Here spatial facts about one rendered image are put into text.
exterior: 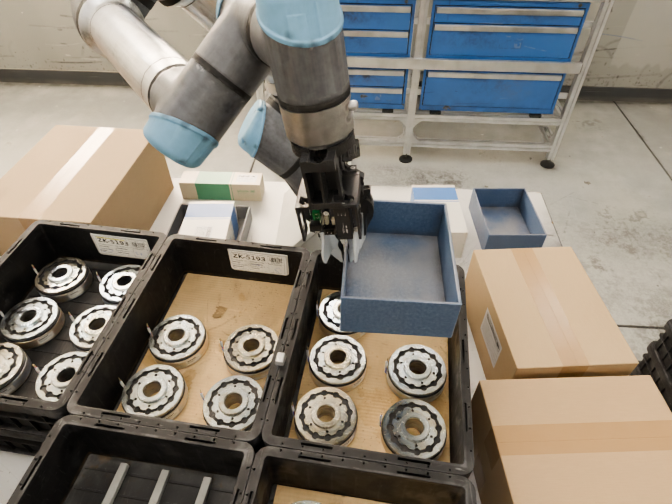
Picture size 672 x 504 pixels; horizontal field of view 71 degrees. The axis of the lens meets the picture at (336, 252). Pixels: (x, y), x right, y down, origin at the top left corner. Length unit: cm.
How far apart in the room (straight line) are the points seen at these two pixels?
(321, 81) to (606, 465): 69
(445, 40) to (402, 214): 193
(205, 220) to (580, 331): 89
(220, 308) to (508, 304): 58
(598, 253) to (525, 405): 177
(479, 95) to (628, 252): 108
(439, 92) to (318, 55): 228
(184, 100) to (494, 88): 233
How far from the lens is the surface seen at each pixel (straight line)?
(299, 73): 47
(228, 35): 55
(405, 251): 75
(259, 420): 74
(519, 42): 270
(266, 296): 100
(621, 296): 243
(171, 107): 56
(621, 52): 389
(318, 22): 45
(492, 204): 147
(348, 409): 82
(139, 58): 66
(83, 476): 90
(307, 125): 49
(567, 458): 86
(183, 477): 84
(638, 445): 92
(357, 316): 62
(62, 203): 127
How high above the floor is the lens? 159
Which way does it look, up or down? 44 degrees down
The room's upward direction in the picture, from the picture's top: straight up
